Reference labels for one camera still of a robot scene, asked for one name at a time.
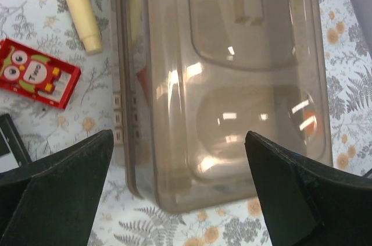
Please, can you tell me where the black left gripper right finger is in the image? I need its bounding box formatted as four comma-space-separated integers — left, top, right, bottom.
245, 131, 371, 245

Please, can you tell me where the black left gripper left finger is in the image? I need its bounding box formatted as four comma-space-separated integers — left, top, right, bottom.
1, 130, 114, 245

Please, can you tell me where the taupe plastic tool box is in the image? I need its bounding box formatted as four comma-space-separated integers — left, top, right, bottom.
113, 0, 332, 213

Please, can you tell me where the black white checkerboard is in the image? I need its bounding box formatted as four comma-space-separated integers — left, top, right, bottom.
0, 113, 32, 173

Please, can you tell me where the red owl toy block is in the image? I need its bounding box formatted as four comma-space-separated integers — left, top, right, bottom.
1, 38, 81, 109

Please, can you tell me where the floral table mat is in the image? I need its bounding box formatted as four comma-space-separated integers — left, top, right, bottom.
0, 0, 372, 246

